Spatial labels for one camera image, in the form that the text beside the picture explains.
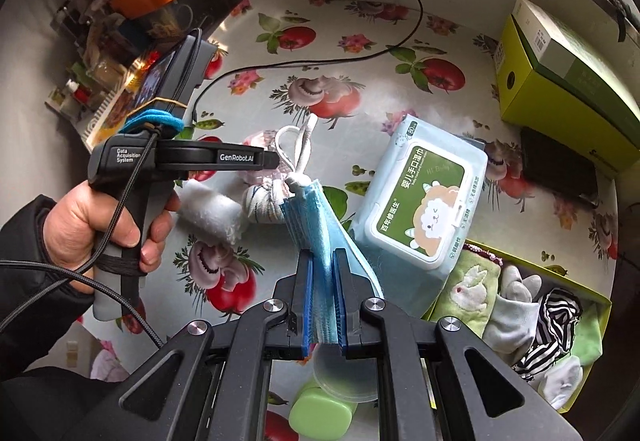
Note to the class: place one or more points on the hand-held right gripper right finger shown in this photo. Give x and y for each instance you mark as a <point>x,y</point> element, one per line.
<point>340,301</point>

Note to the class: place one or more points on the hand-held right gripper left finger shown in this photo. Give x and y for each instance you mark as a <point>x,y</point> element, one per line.
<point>307,301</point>

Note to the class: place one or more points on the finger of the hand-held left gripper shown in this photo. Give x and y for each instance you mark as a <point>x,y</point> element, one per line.
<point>270,160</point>

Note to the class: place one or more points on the blue face mask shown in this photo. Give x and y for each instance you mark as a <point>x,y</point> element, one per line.
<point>322,241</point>

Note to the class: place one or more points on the black white striped sock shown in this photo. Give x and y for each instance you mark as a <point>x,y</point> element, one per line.
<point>562,316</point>
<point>537,358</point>

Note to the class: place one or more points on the yellow-green shallow box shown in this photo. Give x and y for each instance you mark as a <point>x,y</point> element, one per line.
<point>590,296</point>

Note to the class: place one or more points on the person's left forearm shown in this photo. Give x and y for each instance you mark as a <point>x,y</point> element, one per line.
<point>35,271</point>

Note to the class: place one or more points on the person's left hand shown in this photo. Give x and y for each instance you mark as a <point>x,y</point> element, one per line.
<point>80,226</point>

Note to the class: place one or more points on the pink plastic bag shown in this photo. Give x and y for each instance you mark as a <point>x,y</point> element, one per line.
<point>257,141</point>

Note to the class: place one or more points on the white rolled cloth bundle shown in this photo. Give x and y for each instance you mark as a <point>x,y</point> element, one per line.
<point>265,201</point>

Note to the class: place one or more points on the clear plastic lid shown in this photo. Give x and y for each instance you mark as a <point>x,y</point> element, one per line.
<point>345,376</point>

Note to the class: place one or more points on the striped patterned box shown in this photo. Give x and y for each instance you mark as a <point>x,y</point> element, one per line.
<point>107,116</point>

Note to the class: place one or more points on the vegetable print tablecloth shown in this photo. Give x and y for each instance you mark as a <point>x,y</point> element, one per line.
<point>350,81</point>

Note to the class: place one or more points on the green plastic bottle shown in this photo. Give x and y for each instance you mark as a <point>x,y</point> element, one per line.
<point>320,413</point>

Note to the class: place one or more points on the green bunny baby garment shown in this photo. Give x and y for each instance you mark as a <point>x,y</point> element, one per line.
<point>467,291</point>

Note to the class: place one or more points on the wet wipes pack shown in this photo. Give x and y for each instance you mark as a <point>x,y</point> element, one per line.
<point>425,201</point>

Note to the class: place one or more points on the white grey sock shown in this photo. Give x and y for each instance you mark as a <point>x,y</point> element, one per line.
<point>510,316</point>

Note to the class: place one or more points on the black flat device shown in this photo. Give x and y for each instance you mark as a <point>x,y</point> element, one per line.
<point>555,161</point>

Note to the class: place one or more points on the green cardboard box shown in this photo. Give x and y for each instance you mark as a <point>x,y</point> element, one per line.
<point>550,96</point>

